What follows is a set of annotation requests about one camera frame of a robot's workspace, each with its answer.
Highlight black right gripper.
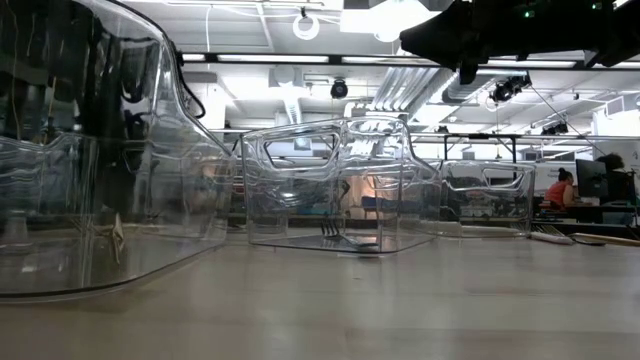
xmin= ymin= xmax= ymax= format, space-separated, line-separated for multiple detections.
xmin=399 ymin=0 xmax=531 ymax=85

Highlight dark background desk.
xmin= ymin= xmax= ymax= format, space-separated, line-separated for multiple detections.
xmin=532 ymin=202 xmax=640 ymax=226

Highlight black computer monitor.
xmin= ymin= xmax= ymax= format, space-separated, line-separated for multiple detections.
xmin=575 ymin=158 xmax=609 ymax=198

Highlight silver fork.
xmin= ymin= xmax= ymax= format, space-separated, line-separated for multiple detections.
xmin=318 ymin=218 xmax=381 ymax=250

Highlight silver ceiling duct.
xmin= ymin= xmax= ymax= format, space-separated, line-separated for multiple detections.
xmin=372 ymin=67 xmax=451 ymax=114

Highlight white ceiling light panel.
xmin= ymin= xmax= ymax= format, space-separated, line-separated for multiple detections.
xmin=339 ymin=0 xmax=436 ymax=41

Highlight black ceiling cameras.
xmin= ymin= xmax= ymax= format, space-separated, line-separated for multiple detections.
xmin=541 ymin=121 xmax=570 ymax=137

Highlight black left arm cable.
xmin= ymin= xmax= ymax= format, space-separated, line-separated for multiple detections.
xmin=171 ymin=46 xmax=208 ymax=121

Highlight black ceiling camera cluster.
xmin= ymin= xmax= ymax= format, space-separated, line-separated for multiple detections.
xmin=488 ymin=73 xmax=533 ymax=105

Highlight clear plastic bin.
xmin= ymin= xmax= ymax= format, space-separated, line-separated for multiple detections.
xmin=119 ymin=139 xmax=241 ymax=241
xmin=239 ymin=115 xmax=444 ymax=255
xmin=0 ymin=0 xmax=236 ymax=304
xmin=429 ymin=159 xmax=536 ymax=239

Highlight person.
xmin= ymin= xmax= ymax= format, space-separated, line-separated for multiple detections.
xmin=594 ymin=152 xmax=637 ymax=206
xmin=543 ymin=167 xmax=581 ymax=211

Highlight white hanging ring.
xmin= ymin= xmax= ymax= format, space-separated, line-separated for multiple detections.
xmin=292 ymin=13 xmax=321 ymax=42

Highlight black hanging camera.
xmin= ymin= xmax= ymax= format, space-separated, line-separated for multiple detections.
xmin=329 ymin=78 xmax=350 ymax=100

